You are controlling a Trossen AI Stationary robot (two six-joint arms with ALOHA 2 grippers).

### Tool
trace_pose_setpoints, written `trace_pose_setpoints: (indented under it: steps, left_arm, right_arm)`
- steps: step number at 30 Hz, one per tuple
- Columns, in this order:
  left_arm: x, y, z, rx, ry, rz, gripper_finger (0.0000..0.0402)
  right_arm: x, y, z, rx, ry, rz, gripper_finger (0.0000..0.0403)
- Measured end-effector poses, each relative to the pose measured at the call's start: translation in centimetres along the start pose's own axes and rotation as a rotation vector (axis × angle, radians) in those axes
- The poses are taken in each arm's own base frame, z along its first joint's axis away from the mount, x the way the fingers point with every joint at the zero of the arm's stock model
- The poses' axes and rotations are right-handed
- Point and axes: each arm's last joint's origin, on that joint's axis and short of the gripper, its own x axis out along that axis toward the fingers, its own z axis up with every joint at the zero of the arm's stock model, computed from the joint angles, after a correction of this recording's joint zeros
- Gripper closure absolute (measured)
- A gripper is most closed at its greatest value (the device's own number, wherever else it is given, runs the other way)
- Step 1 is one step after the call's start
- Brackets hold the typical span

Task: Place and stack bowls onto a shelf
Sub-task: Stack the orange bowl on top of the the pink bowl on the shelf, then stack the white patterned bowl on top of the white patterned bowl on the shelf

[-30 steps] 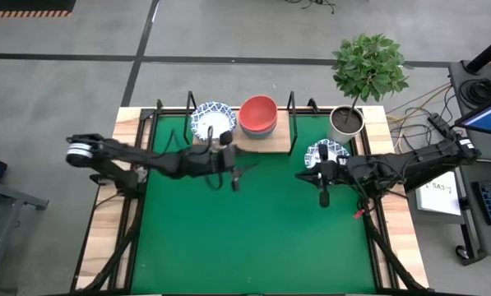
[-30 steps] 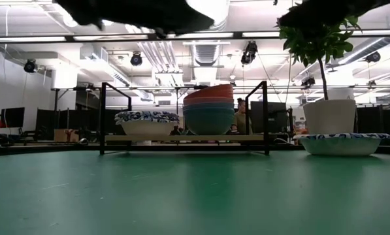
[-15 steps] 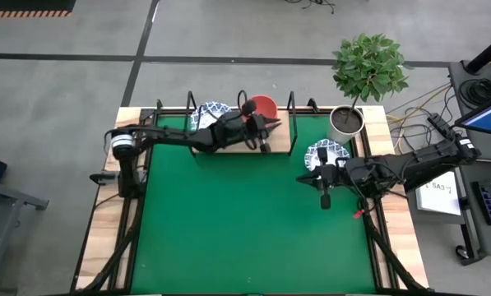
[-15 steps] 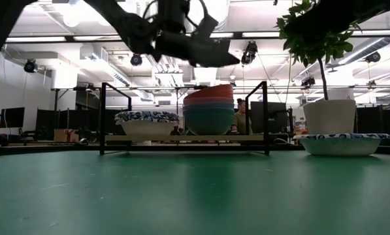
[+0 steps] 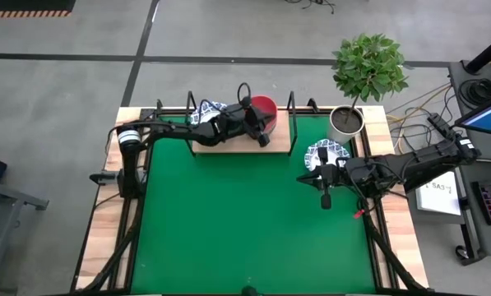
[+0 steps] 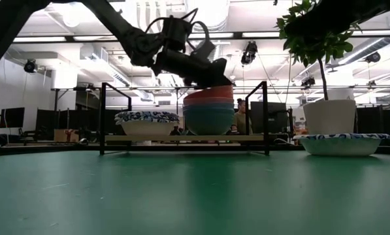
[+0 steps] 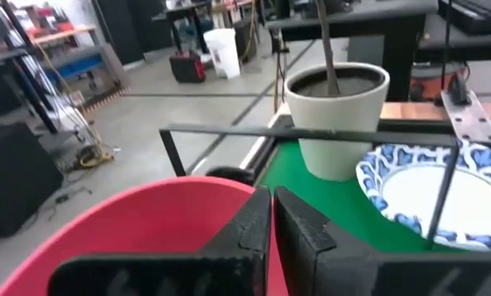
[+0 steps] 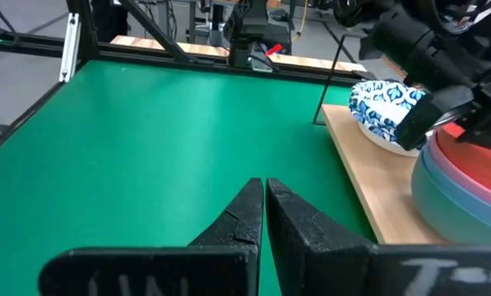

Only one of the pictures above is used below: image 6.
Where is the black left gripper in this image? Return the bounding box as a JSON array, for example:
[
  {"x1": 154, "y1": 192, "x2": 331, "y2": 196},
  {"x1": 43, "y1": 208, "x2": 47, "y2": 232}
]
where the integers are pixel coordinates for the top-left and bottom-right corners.
[{"x1": 152, "y1": 48, "x2": 234, "y2": 89}]

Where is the red plastic bowl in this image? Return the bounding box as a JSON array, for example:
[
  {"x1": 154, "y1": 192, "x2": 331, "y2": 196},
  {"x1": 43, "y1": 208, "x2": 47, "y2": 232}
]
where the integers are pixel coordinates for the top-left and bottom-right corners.
[{"x1": 184, "y1": 84, "x2": 234, "y2": 100}]

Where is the pink plastic bowl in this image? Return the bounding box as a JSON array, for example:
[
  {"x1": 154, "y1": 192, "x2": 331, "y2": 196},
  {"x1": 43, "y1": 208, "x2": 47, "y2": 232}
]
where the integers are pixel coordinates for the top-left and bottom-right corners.
[{"x1": 183, "y1": 96, "x2": 235, "y2": 106}]

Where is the blue plastic bowl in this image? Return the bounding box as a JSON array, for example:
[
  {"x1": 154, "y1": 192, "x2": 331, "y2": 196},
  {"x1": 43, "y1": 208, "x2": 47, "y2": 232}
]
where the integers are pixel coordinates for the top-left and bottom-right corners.
[{"x1": 183, "y1": 103, "x2": 235, "y2": 112}]

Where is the green plastic bowl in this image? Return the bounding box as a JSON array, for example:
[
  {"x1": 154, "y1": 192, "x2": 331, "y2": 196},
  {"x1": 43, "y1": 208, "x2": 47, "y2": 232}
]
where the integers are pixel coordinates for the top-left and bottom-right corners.
[{"x1": 184, "y1": 109, "x2": 235, "y2": 136}]

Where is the black ceiling spotlight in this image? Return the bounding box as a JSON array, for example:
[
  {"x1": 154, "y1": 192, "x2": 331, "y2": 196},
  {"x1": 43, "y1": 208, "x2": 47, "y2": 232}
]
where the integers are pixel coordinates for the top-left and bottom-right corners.
[
  {"x1": 301, "y1": 75, "x2": 316, "y2": 88},
  {"x1": 364, "y1": 52, "x2": 382, "y2": 63},
  {"x1": 240, "y1": 40, "x2": 258, "y2": 65},
  {"x1": 23, "y1": 58, "x2": 38, "y2": 74}
]

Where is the black overhead beam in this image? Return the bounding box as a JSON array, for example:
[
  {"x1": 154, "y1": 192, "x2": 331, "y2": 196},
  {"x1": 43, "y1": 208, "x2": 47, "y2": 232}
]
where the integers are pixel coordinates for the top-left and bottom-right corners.
[{"x1": 11, "y1": 31, "x2": 390, "y2": 42}]

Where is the person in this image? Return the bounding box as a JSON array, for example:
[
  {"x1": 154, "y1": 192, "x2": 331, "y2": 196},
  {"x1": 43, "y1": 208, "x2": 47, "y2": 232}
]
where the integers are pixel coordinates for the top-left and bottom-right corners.
[{"x1": 231, "y1": 97, "x2": 248, "y2": 136}]

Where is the dark background monitor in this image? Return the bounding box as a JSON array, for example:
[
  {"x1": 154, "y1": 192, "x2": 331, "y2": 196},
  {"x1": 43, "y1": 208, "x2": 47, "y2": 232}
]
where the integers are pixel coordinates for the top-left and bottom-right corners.
[
  {"x1": 0, "y1": 106, "x2": 25, "y2": 129},
  {"x1": 250, "y1": 101, "x2": 289, "y2": 134}
]

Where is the small green leafy tree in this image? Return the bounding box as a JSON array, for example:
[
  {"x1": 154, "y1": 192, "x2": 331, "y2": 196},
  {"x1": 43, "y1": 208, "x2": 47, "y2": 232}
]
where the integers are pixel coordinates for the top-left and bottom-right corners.
[{"x1": 275, "y1": 0, "x2": 362, "y2": 101}]

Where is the white plant pot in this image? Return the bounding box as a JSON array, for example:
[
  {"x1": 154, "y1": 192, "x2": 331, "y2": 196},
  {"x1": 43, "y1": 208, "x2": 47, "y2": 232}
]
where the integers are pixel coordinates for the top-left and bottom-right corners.
[{"x1": 302, "y1": 99, "x2": 357, "y2": 135}]

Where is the green table mat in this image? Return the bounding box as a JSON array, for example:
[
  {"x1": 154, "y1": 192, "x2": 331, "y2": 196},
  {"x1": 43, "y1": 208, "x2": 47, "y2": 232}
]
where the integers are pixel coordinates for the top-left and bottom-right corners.
[{"x1": 0, "y1": 149, "x2": 390, "y2": 235}]

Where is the black partition panel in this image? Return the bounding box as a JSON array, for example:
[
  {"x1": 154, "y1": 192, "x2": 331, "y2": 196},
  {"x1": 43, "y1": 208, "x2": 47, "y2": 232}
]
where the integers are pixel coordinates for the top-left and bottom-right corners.
[
  {"x1": 356, "y1": 106, "x2": 390, "y2": 140},
  {"x1": 34, "y1": 108, "x2": 101, "y2": 142}
]

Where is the cardboard box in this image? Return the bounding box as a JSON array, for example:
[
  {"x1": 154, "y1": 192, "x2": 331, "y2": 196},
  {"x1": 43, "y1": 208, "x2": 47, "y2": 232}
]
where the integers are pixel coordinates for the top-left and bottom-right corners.
[{"x1": 53, "y1": 128, "x2": 80, "y2": 143}]

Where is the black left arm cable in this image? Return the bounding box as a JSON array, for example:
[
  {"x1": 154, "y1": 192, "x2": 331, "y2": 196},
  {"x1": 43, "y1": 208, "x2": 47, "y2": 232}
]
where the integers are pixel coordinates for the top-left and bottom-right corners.
[{"x1": 144, "y1": 8, "x2": 217, "y2": 53}]

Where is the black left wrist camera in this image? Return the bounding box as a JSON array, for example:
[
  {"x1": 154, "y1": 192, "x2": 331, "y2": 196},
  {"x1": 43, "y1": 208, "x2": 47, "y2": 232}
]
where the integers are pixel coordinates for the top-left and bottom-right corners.
[{"x1": 163, "y1": 15, "x2": 193, "y2": 52}]

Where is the wooden shelf with black frame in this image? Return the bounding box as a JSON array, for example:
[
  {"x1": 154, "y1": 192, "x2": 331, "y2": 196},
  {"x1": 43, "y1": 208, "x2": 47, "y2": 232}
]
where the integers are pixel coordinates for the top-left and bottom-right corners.
[{"x1": 99, "y1": 80, "x2": 270, "y2": 156}]

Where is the black metal table frame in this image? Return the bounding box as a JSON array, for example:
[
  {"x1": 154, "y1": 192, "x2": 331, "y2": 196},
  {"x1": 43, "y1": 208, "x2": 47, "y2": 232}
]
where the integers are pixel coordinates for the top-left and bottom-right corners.
[{"x1": 0, "y1": 143, "x2": 390, "y2": 156}]

